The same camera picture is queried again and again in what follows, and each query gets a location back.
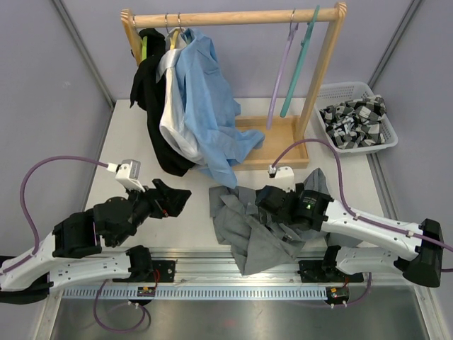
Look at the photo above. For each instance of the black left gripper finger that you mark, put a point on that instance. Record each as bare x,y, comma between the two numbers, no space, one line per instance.
164,190
173,201

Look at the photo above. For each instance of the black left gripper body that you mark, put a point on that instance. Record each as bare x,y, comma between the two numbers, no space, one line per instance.
145,205

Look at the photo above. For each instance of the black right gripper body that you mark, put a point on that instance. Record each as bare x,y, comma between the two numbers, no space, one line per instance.
279,219

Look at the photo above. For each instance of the grey shirt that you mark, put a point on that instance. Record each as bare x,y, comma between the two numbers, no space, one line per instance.
256,242

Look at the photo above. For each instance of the blue shirt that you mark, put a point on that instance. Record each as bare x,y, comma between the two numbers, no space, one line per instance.
211,111

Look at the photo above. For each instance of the black white checked shirt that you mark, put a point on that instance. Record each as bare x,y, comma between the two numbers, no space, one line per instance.
355,123

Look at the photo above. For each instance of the teal plastic hanger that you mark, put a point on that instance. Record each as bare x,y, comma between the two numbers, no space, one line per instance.
300,63

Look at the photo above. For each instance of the purple plastic hanger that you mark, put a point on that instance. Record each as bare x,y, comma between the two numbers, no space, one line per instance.
293,27

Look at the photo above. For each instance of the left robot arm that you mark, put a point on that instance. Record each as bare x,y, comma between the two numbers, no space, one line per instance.
71,253

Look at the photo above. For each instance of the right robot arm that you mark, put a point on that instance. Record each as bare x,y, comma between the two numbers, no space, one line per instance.
412,249

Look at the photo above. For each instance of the green plastic hanger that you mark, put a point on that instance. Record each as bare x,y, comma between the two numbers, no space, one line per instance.
144,47

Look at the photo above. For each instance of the yellow plastic hanger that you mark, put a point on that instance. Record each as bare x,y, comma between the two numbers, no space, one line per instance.
173,38

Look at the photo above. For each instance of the wooden clothes rack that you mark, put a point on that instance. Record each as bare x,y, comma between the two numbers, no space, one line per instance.
287,130

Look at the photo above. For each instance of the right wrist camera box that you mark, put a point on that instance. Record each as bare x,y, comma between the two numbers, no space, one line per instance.
281,177

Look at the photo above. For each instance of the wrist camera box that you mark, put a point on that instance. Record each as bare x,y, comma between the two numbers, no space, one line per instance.
127,175
281,177

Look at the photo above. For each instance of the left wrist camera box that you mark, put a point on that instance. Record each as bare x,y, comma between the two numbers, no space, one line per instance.
127,175

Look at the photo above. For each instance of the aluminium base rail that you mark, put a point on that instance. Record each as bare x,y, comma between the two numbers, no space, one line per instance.
233,265

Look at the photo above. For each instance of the white slotted cable duct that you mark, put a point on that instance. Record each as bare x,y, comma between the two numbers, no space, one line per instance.
167,292

